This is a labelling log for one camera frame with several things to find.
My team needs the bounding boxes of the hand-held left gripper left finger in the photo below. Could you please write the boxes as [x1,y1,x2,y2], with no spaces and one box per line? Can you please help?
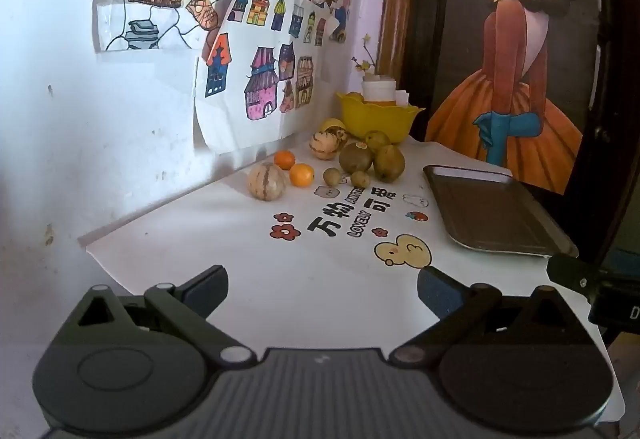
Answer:
[59,264,258,368]

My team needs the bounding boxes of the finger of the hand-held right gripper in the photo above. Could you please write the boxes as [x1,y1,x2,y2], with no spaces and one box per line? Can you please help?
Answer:
[547,254,608,305]

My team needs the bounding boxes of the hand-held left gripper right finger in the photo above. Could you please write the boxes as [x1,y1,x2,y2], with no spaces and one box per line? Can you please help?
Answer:
[387,265,594,367]

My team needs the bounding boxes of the metal tray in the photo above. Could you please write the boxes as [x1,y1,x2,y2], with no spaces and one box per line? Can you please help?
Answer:
[422,164,580,259]

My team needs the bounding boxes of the large striped pepino melon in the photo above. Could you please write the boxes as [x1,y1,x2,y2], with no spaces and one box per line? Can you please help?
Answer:
[247,162,289,202]

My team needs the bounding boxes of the green mango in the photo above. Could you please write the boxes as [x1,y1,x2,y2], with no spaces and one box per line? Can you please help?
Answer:
[373,145,405,183]
[363,130,391,152]

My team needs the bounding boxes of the round green fruit with sticker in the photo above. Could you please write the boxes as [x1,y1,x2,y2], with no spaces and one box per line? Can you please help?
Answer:
[339,142,375,174]

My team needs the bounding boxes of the small striped pepino melon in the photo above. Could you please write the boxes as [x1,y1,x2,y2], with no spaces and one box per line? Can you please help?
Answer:
[309,132,336,161]

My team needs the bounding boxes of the yellow scalloped bowl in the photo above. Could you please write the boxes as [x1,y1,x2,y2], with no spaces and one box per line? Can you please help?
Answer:
[336,91,426,144]

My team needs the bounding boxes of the white lidded jar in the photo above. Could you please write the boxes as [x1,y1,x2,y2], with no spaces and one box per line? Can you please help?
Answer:
[361,75,397,106]

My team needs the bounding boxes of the yellow flower sprig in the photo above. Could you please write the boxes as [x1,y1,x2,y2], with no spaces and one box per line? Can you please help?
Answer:
[352,34,377,80]

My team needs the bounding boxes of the wall poster orange dress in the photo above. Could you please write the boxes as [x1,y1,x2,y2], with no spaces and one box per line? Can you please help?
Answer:
[425,0,601,194]

